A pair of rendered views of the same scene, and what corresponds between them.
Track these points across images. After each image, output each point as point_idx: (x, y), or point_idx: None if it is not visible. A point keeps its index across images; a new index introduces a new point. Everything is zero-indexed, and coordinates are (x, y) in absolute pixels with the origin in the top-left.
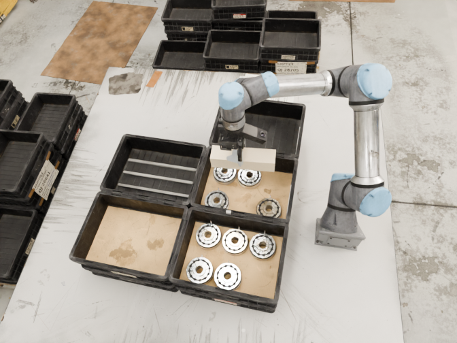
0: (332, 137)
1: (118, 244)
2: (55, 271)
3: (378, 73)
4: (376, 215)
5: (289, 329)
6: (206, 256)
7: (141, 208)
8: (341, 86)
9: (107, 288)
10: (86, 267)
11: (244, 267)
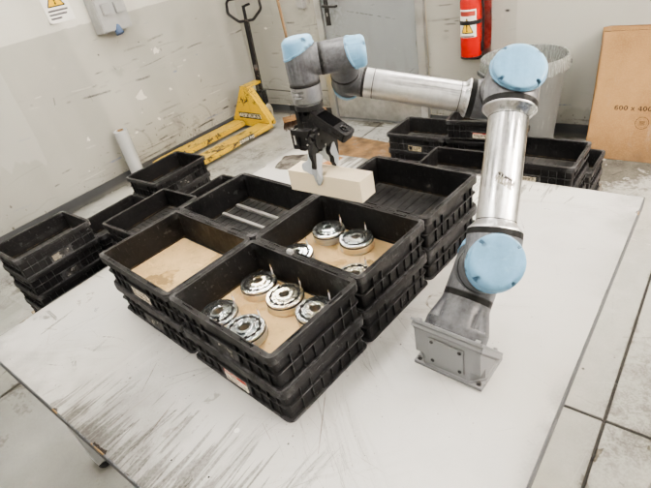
0: (526, 247)
1: (163, 271)
2: (99, 296)
3: (521, 54)
4: (489, 284)
5: (299, 457)
6: (241, 307)
7: (210, 244)
8: (480, 91)
9: (130, 327)
10: (117, 283)
11: (277, 331)
